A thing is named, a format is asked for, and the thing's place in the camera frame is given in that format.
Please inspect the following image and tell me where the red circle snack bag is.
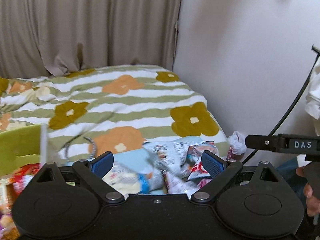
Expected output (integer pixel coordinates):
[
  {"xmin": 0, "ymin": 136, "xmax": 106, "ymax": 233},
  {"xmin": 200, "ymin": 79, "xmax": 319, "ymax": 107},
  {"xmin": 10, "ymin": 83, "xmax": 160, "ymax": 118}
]
[{"xmin": 186, "ymin": 142, "xmax": 219, "ymax": 187}]

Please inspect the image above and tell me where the white red-logo snack bag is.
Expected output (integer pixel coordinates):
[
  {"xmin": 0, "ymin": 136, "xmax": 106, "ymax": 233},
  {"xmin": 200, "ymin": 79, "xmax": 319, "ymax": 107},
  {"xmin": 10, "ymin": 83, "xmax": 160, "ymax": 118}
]
[{"xmin": 103, "ymin": 162, "xmax": 153, "ymax": 198}]

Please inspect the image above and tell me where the white grey snack bag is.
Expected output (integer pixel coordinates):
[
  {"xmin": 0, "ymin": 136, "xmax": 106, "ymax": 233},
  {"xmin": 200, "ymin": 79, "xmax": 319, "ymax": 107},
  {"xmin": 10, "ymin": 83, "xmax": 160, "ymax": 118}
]
[{"xmin": 143, "ymin": 141, "xmax": 199, "ymax": 197}]

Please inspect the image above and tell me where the person's right hand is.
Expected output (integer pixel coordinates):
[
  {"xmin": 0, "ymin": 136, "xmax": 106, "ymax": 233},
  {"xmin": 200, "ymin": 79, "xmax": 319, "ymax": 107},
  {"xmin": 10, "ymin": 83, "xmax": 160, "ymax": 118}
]
[{"xmin": 303, "ymin": 183, "xmax": 320, "ymax": 217}]

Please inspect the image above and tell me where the crumpled white tissue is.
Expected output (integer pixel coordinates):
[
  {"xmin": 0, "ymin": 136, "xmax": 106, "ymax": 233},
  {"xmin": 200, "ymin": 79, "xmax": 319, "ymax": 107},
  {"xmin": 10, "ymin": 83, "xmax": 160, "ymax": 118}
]
[{"xmin": 227, "ymin": 131, "xmax": 247, "ymax": 159}]

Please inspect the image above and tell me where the light blue daisy tablecloth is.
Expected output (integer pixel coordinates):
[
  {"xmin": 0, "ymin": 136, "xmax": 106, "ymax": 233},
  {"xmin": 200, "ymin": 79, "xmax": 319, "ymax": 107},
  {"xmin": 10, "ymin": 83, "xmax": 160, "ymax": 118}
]
[{"xmin": 109, "ymin": 136, "xmax": 201, "ymax": 196}]

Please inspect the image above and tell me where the floral striped duvet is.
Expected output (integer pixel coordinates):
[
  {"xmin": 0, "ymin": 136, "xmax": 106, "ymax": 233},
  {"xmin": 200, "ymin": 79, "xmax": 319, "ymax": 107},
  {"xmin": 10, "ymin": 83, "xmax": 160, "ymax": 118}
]
[{"xmin": 1, "ymin": 65, "xmax": 229, "ymax": 160}]

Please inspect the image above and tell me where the green cardboard box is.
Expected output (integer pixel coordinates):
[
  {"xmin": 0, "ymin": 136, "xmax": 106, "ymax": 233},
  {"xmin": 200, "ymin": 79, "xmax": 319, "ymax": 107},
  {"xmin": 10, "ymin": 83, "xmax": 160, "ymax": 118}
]
[{"xmin": 1, "ymin": 124, "xmax": 48, "ymax": 176}]

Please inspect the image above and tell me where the red orange snack bag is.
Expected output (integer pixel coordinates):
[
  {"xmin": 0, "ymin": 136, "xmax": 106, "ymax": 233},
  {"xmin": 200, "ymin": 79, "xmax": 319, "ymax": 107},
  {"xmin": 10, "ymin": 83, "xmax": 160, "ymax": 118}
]
[{"xmin": 1, "ymin": 164, "xmax": 40, "ymax": 209}]

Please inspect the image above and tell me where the beige curtain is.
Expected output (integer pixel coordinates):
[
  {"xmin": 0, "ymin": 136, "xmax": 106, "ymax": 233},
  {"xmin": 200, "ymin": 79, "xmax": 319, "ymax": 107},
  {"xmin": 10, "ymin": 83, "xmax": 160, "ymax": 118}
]
[{"xmin": 1, "ymin": 0, "xmax": 181, "ymax": 78}]

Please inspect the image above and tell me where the braided grey cable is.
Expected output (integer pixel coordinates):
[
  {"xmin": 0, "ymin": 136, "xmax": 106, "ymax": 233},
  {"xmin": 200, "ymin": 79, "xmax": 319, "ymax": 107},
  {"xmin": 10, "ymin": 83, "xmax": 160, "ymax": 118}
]
[{"xmin": 64, "ymin": 135, "xmax": 98, "ymax": 160}]

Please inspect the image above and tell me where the black cable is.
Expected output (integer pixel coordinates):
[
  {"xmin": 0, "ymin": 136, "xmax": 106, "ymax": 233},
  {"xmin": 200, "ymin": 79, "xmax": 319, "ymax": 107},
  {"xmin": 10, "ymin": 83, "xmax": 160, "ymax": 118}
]
[{"xmin": 243, "ymin": 44, "xmax": 320, "ymax": 164}]

